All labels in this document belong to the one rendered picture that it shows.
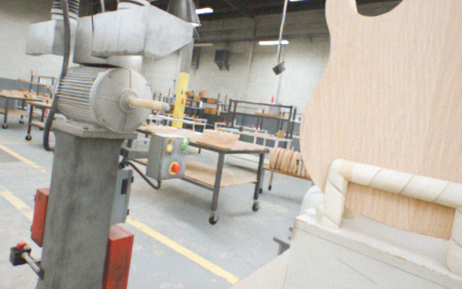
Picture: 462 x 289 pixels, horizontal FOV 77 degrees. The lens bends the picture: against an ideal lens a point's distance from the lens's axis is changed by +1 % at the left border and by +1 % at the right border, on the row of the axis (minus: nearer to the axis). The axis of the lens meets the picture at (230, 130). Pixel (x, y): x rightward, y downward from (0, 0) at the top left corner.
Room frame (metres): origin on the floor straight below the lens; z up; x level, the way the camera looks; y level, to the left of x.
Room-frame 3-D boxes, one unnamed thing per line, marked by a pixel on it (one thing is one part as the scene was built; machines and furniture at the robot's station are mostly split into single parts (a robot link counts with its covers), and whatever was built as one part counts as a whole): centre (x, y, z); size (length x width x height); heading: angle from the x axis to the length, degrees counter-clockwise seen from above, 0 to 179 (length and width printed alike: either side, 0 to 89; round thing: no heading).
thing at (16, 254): (1.27, 0.82, 0.46); 0.25 x 0.07 x 0.08; 53
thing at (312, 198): (1.39, -0.49, 0.87); 0.18 x 0.16 x 0.22; 94
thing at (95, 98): (1.24, 0.55, 1.25); 0.41 x 0.27 x 0.26; 53
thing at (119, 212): (1.39, 0.52, 0.93); 0.15 x 0.10 x 0.55; 53
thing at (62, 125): (1.27, 0.61, 1.11); 0.36 x 0.24 x 0.04; 53
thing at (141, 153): (1.33, 0.38, 1.02); 0.19 x 0.04 x 0.04; 143
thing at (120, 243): (1.40, 0.51, 0.49); 0.25 x 0.12 x 0.37; 53
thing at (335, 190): (0.46, -0.18, 1.15); 0.03 x 0.03 x 0.09
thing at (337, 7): (0.52, -0.18, 1.48); 0.07 x 0.04 x 0.09; 51
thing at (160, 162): (1.37, 0.34, 0.99); 0.24 x 0.21 x 0.26; 53
